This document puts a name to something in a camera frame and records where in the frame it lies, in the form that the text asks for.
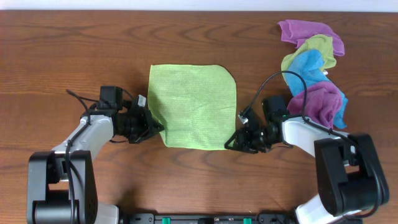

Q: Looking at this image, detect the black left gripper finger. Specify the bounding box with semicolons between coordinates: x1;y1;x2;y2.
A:
144;109;164;133
135;124;164;144

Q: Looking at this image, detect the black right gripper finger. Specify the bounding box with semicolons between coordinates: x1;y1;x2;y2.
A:
225;145;259;154
224;129;246;149

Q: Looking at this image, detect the light green microfiber cloth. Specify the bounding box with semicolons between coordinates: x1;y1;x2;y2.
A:
148;64;236;151

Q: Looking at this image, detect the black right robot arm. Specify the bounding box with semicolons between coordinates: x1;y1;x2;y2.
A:
224;110;389;223

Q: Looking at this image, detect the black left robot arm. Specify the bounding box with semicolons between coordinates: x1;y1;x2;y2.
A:
27;100;164;223

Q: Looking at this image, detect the purple cloth near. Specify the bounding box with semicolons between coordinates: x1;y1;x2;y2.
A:
304;82;343;128

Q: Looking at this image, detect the purple cloth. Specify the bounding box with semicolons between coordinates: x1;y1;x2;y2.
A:
277;19;345;56
304;82;343;128

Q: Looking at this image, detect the purple cloth far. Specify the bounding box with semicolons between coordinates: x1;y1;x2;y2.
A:
277;19;345;56

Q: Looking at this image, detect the green cloth in pile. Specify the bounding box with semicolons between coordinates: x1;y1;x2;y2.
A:
280;34;337;84

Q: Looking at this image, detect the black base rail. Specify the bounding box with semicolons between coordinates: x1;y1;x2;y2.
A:
118;213;298;224

